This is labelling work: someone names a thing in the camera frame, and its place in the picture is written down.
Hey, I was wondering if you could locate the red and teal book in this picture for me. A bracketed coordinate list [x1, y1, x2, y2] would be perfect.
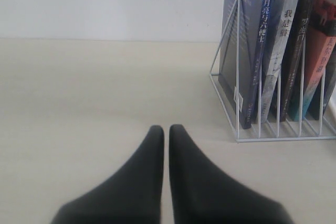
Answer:
[302, 0, 335, 117]

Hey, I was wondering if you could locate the white wire book rack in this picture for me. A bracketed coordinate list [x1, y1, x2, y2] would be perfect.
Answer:
[208, 0, 335, 143]

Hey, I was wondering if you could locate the dark blue book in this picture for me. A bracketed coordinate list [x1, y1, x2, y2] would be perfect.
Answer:
[218, 0, 274, 129]

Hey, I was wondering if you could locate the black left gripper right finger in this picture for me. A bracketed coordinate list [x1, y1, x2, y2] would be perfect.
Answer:
[169, 124, 293, 223]

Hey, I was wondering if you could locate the black and white book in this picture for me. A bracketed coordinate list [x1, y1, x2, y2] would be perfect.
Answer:
[308, 48, 335, 120]

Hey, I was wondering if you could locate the grey marbled book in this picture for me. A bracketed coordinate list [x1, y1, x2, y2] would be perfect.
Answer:
[260, 0, 298, 123]

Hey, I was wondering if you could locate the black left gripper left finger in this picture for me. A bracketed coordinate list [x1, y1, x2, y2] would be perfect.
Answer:
[52, 125, 164, 223]

